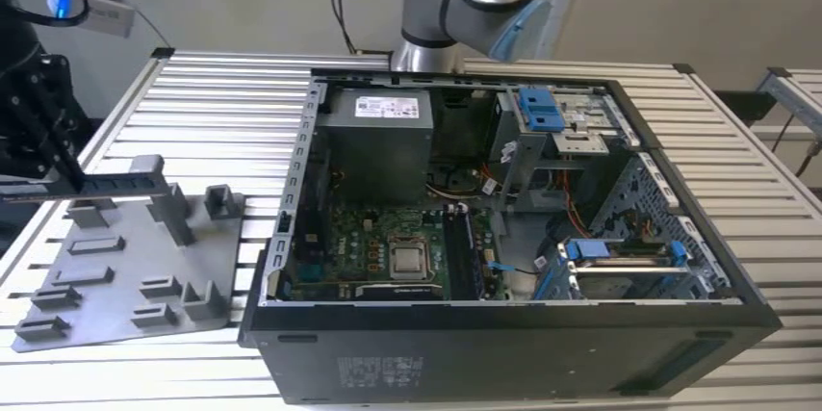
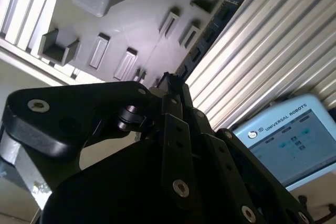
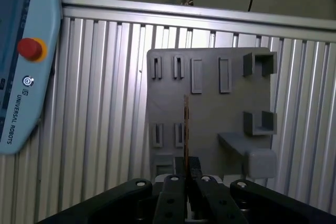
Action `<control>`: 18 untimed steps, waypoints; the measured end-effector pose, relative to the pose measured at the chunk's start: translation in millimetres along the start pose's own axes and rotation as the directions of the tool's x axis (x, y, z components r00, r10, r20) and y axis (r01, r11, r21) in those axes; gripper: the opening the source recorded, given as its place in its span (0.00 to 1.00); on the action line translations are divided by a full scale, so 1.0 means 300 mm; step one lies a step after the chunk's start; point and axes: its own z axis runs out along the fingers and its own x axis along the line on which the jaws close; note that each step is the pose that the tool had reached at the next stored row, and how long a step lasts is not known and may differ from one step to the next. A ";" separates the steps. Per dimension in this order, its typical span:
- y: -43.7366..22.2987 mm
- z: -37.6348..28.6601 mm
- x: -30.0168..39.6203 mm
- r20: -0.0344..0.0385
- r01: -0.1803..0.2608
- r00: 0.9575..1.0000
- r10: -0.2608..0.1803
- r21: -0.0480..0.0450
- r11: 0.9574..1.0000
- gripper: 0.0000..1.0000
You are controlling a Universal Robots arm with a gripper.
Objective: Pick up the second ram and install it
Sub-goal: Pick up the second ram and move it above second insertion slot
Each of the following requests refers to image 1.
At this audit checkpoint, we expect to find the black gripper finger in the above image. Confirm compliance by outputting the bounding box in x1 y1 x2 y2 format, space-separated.
44 74 87 193

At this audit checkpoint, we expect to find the black RAM slot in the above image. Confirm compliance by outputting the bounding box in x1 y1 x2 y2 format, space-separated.
460 211 479 299
451 211 471 299
443 211 463 299

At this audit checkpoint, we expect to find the grey parts rack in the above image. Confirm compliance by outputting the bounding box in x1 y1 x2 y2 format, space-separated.
10 154 249 354

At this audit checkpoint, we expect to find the green motherboard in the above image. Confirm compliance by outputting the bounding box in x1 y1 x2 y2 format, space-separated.
281 206 512 301

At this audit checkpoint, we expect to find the grey power supply unit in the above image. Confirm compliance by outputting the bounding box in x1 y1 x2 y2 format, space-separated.
317 88 435 208

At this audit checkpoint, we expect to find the metal CPU socket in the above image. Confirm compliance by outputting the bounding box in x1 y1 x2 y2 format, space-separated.
384 235 432 283

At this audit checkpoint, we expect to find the silver CPU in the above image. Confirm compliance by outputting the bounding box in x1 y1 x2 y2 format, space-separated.
389 245 428 280

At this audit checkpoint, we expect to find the black graphics card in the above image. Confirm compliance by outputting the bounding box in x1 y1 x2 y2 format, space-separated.
353 282 450 302

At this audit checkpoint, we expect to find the black PC case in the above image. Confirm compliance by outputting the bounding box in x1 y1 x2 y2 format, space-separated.
236 66 784 405

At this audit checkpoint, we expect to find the blue plastic drive latch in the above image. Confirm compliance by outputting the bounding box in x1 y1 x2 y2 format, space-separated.
515 87 567 134

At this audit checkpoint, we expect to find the grey metal drive cage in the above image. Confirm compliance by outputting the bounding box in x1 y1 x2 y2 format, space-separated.
491 86 643 214

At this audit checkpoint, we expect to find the blue disk carrier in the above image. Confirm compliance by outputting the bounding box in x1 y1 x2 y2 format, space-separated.
563 239 687 269

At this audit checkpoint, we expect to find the metal disk bay cage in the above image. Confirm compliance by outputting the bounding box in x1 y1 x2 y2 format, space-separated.
531 236 734 304

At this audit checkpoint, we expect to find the aluminium side table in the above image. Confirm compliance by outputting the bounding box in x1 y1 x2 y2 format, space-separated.
750 66 822 176

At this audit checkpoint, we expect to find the black cable blue plug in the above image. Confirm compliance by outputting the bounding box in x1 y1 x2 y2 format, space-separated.
487 260 551 277

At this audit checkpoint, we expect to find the orange yellow wire bundle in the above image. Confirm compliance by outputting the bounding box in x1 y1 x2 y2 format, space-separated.
474 163 583 242

